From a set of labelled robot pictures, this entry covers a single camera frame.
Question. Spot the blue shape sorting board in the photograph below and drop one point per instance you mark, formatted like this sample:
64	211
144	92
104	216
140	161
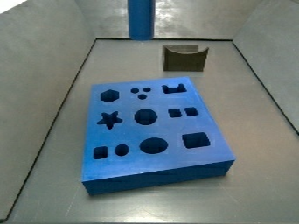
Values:
151	136

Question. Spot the black curved holder stand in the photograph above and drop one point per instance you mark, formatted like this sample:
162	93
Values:
184	58

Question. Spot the blue round cylinder peg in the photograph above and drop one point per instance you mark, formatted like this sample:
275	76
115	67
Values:
140	19

